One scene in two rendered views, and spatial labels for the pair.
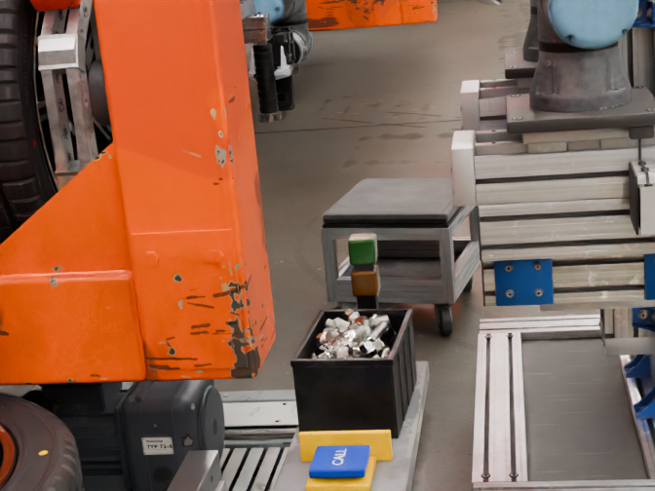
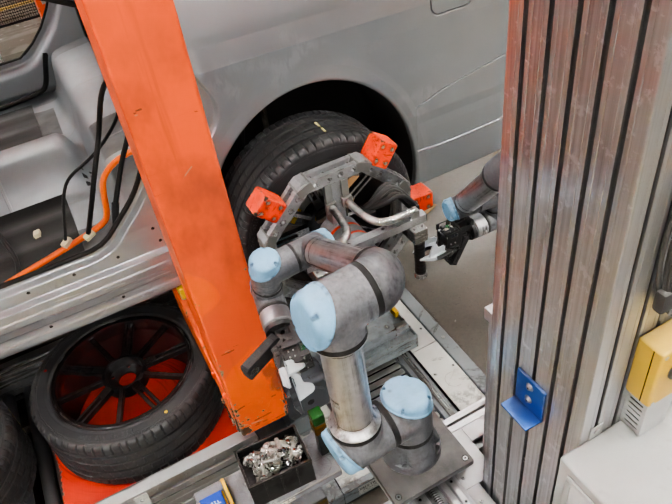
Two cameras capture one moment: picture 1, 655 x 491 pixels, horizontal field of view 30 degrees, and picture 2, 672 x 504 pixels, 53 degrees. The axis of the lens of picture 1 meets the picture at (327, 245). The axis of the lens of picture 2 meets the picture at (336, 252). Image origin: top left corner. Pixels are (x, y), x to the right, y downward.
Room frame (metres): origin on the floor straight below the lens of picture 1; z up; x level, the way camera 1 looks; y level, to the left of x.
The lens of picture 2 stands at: (1.26, -1.13, 2.30)
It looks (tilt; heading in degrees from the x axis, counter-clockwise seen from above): 41 degrees down; 58
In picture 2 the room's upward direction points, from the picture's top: 9 degrees counter-clockwise
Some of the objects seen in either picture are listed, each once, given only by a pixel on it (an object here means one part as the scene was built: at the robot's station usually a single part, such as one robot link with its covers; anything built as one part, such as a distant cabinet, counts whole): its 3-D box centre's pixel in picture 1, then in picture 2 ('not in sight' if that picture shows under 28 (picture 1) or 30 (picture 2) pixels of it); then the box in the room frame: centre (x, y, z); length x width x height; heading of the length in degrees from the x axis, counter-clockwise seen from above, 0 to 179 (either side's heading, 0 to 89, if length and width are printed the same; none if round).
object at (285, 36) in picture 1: (278, 52); (455, 233); (2.46, 0.06, 0.86); 0.12 x 0.08 x 0.09; 170
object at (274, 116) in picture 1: (265, 80); (419, 257); (2.32, 0.09, 0.83); 0.04 x 0.04 x 0.16
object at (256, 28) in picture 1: (245, 28); (413, 229); (2.32, 0.12, 0.93); 0.09 x 0.05 x 0.05; 80
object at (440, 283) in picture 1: (404, 252); not in sight; (3.26, -0.21, 0.17); 0.43 x 0.36 x 0.34; 160
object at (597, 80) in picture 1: (579, 69); (409, 436); (1.83, -0.40, 0.87); 0.15 x 0.15 x 0.10
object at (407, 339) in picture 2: not in sight; (345, 338); (2.25, 0.51, 0.13); 0.50 x 0.36 x 0.10; 170
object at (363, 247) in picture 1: (363, 248); (316, 416); (1.76, -0.05, 0.64); 0.04 x 0.04 x 0.04; 80
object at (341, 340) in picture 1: (357, 366); (275, 464); (1.61, -0.03, 0.51); 0.20 x 0.14 x 0.13; 167
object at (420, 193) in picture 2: not in sight; (416, 199); (2.50, 0.30, 0.85); 0.09 x 0.08 x 0.07; 170
